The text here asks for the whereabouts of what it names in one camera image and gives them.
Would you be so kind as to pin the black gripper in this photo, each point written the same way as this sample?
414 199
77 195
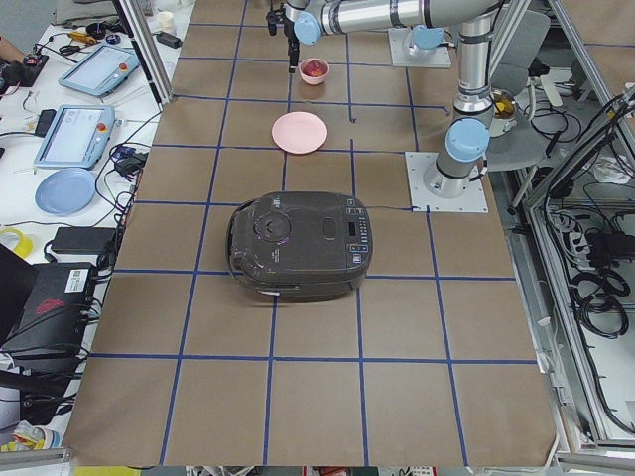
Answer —
293 49

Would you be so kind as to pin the red apple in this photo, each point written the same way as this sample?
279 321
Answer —
314 68

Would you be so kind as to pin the small pink bowl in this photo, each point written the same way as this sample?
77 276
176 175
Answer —
313 80

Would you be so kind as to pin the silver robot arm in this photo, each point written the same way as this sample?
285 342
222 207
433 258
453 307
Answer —
424 23

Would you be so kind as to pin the pink plate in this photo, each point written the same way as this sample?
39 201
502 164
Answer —
299 132

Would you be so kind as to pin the glass bowl on chair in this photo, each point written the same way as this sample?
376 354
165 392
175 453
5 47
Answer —
505 113

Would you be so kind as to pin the light blue plate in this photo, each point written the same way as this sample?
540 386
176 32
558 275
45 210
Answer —
66 191

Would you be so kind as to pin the far blue teach pendant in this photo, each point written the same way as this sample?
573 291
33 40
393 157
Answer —
101 72

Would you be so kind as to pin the blue teach pendant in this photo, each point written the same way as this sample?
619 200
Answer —
101 72
77 137

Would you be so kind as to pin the dark grey rice cooker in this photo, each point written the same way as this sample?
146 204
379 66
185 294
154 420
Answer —
300 244

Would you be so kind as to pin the grey office chair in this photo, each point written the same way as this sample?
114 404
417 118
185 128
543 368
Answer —
522 146

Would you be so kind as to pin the near blue teach pendant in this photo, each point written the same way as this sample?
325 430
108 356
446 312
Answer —
77 137

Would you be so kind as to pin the black power adapter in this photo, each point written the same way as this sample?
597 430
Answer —
82 240

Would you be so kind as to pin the yellow tape roll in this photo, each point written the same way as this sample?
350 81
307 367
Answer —
16 241

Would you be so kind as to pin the black computer case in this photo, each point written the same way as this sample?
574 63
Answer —
44 307

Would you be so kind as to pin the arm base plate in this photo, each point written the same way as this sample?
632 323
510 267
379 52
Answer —
431 191
421 57

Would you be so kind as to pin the aluminium frame post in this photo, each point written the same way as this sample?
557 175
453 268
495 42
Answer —
143 43

